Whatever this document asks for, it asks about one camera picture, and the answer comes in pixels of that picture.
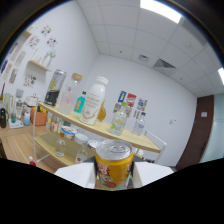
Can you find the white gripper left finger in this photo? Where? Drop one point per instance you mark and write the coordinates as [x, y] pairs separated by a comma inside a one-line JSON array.
[[75, 173]]

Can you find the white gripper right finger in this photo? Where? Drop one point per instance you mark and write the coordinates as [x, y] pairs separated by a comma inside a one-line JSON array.
[[151, 171]]

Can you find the yellow drink can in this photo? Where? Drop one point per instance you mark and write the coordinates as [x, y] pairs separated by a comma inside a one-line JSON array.
[[114, 166]]

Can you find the white stand with teal cup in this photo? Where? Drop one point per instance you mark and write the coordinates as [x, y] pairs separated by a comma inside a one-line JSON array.
[[15, 122]]

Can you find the two-tier wooden shelf rack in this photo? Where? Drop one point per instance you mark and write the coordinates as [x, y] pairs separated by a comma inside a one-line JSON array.
[[140, 140]]

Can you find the white bowl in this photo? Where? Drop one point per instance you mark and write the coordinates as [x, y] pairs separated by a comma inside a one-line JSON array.
[[81, 138]]

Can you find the blue rimmed paper bowl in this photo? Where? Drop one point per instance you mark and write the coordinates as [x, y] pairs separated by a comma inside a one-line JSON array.
[[68, 132]]

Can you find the clear bottle blue cap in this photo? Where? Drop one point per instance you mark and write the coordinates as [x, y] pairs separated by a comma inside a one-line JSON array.
[[139, 126]]

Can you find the brown door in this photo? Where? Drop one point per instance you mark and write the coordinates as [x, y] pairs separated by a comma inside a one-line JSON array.
[[196, 133]]

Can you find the amber round bottle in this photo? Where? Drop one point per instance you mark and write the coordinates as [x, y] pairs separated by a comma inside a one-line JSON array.
[[102, 114]]

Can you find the orange pot with toys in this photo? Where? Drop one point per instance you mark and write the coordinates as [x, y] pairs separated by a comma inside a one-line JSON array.
[[39, 117]]

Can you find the small teal bottle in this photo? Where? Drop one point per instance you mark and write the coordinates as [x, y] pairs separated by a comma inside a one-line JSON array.
[[79, 104]]

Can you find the large white bottle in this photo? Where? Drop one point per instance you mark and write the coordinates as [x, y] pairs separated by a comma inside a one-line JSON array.
[[92, 103]]

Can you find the small white blue jar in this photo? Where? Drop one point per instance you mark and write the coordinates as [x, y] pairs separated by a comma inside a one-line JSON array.
[[27, 119]]

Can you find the glass bottle cork lid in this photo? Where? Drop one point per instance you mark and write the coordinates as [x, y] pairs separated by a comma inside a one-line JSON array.
[[69, 100]]

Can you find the tall black silver can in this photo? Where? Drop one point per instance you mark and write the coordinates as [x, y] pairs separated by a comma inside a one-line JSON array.
[[55, 86]]

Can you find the black bag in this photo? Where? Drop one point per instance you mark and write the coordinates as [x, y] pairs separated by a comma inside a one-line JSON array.
[[3, 118]]

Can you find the ceiling air vent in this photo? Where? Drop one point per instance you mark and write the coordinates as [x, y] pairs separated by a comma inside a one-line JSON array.
[[164, 67]]

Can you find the ceiling light panel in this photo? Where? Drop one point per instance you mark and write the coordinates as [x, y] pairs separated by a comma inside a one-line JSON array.
[[160, 10]]

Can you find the wooden wall shelf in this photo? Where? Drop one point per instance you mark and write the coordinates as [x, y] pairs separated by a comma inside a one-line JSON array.
[[39, 65]]

